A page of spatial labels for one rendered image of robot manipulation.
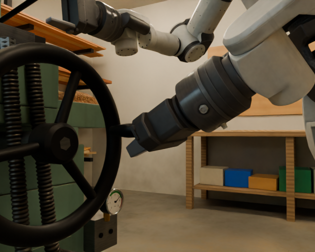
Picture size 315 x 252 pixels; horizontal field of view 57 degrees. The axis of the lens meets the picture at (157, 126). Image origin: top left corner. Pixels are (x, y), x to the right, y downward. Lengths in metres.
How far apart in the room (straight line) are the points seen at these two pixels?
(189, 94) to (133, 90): 3.97
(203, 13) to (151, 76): 3.29
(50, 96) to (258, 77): 0.35
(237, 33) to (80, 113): 0.46
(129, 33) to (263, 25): 0.54
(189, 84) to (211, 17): 0.60
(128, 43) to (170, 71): 3.28
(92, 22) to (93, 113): 0.22
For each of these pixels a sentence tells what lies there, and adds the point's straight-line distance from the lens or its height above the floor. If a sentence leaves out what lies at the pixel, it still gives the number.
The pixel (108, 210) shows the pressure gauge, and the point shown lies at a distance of 0.72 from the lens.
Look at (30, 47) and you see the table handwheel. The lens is 0.43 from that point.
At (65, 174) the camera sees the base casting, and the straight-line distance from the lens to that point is 0.70.
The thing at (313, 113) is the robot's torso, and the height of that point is 0.87.
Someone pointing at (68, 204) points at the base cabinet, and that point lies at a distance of 0.72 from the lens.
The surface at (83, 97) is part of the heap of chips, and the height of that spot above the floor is 0.92.
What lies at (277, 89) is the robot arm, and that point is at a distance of 0.40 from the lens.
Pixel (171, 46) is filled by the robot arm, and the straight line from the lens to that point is 0.98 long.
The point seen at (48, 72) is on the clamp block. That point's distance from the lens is 0.56.
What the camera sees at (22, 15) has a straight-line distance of 3.40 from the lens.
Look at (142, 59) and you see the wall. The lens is 4.36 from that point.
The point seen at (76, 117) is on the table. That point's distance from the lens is 0.71.
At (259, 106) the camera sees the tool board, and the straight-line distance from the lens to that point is 3.69.
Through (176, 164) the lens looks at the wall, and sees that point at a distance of 4.00.
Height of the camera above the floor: 0.82
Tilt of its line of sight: 2 degrees up
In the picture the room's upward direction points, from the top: straight up
